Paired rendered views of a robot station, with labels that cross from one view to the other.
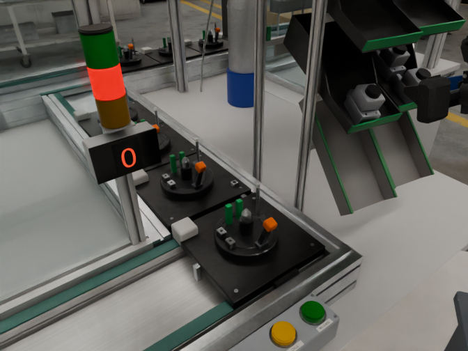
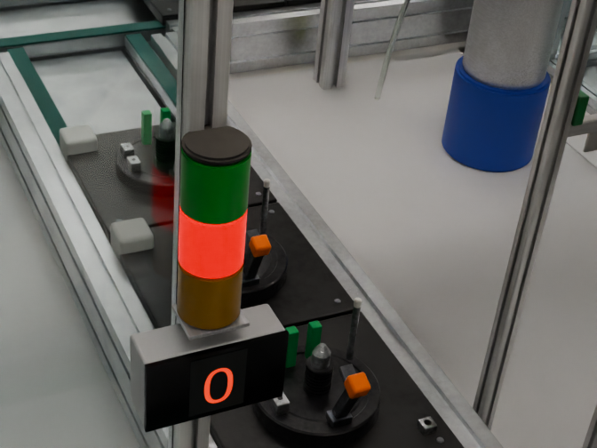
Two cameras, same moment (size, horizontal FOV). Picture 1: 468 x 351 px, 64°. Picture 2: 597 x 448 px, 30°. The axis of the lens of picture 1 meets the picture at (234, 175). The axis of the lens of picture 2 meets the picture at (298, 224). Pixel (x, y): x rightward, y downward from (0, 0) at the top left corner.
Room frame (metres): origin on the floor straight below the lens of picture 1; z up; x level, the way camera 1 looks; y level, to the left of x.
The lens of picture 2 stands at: (-0.08, 0.06, 1.83)
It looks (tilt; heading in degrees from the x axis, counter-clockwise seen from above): 35 degrees down; 7
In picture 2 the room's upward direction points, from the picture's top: 6 degrees clockwise
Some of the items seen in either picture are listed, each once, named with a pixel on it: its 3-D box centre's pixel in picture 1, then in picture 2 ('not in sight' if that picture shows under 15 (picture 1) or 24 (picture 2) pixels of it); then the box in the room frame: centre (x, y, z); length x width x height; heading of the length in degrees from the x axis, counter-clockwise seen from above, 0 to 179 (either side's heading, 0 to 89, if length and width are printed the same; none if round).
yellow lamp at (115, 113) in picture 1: (113, 108); (210, 285); (0.58, 0.20, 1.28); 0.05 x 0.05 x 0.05
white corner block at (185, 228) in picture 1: (184, 231); not in sight; (0.62, 0.11, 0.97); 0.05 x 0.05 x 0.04; 35
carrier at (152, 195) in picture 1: (186, 170); (318, 371); (0.80, 0.12, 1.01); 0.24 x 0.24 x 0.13; 35
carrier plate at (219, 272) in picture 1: (246, 241); not in sight; (0.59, -0.02, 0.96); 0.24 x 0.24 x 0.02; 35
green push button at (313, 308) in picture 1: (313, 313); not in sight; (0.41, -0.13, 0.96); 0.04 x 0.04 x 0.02
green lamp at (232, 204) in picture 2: (99, 48); (215, 177); (0.58, 0.20, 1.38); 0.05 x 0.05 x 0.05
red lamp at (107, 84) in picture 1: (106, 79); (211, 233); (0.58, 0.20, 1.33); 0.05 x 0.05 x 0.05
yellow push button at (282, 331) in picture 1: (283, 334); not in sight; (0.37, -0.08, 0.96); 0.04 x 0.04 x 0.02
